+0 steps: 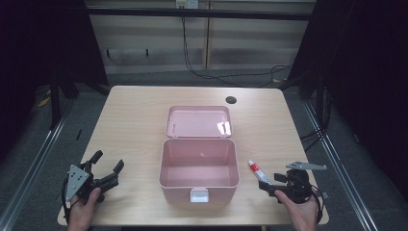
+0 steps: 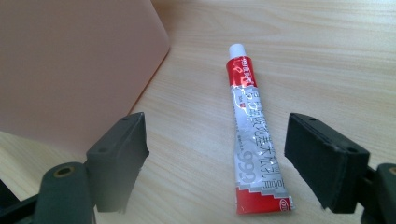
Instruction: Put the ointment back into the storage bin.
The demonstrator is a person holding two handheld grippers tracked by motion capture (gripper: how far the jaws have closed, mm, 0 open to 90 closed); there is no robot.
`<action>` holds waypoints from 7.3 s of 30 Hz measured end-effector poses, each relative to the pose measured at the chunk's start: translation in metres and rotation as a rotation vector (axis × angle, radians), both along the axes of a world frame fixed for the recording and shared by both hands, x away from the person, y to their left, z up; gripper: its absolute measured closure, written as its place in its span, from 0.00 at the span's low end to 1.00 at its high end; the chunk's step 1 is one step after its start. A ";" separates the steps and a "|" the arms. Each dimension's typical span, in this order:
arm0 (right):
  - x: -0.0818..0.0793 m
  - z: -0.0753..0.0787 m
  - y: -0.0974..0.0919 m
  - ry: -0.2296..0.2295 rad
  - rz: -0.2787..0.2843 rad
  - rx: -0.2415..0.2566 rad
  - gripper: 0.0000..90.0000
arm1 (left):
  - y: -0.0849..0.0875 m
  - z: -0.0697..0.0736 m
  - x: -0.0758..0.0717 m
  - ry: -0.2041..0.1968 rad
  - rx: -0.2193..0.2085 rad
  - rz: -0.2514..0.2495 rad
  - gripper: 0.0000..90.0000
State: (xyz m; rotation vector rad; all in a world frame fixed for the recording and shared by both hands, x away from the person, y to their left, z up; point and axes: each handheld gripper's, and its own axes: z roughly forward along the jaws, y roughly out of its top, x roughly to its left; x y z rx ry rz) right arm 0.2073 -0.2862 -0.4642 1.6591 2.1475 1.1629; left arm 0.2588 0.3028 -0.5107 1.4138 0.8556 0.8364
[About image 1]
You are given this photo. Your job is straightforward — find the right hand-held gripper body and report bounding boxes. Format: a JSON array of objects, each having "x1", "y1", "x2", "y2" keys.
[{"x1": 273, "y1": 161, "x2": 328, "y2": 205}]

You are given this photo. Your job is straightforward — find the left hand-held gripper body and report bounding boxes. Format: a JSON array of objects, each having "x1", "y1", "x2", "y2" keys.
[{"x1": 64, "y1": 161, "x2": 120, "y2": 202}]

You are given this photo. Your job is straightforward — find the white and red ointment tube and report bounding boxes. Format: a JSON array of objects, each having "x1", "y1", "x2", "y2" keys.
[{"x1": 247, "y1": 159, "x2": 274, "y2": 186}]

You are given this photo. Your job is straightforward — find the pink plastic storage box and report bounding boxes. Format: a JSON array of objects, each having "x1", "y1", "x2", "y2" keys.
[{"x1": 158, "y1": 104, "x2": 242, "y2": 205}]

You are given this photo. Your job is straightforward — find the person's right hand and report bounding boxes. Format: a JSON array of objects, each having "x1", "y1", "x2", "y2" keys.
[{"x1": 273, "y1": 189, "x2": 320, "y2": 231}]

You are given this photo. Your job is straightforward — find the person's left hand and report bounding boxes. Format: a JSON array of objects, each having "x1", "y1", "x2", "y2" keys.
[{"x1": 66, "y1": 187, "x2": 102, "y2": 231}]

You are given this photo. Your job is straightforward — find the black metal stand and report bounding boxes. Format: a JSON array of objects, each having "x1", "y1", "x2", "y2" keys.
[{"x1": 48, "y1": 71, "x2": 63, "y2": 131}]

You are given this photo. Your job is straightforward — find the yellow floor tape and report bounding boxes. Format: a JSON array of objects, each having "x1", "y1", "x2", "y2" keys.
[{"x1": 37, "y1": 90, "x2": 52, "y2": 108}]

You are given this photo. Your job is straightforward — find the black curtain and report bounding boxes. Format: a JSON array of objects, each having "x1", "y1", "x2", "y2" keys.
[
  {"x1": 287, "y1": 0, "x2": 408, "y2": 201},
  {"x1": 0, "y1": 0, "x2": 110, "y2": 162}
]

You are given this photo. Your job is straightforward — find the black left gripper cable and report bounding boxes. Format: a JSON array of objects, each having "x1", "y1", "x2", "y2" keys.
[{"x1": 61, "y1": 176, "x2": 81, "y2": 224}]

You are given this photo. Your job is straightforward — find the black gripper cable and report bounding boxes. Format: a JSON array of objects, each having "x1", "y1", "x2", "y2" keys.
[
  {"x1": 61, "y1": 176, "x2": 81, "y2": 224},
  {"x1": 309, "y1": 184, "x2": 325, "y2": 224}
]

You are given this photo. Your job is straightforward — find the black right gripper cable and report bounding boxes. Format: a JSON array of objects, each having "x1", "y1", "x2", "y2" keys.
[{"x1": 309, "y1": 184, "x2": 325, "y2": 224}]

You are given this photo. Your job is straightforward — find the metal floor rail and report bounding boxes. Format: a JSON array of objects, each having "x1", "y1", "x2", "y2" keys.
[
  {"x1": 0, "y1": 104, "x2": 75, "y2": 231},
  {"x1": 302, "y1": 101, "x2": 381, "y2": 231}
]

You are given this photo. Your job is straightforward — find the black floor cables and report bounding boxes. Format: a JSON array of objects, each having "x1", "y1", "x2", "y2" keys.
[{"x1": 299, "y1": 92, "x2": 333, "y2": 153}]

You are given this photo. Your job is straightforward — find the black wall cable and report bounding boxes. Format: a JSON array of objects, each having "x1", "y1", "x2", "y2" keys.
[{"x1": 181, "y1": 16, "x2": 293, "y2": 89}]

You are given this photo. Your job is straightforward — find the black horizontal frame bar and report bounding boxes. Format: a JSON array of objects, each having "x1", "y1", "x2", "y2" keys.
[{"x1": 86, "y1": 7, "x2": 317, "y2": 22}]

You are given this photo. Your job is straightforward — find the white wall socket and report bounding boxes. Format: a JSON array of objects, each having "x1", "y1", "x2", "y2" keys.
[{"x1": 175, "y1": 0, "x2": 200, "y2": 10}]

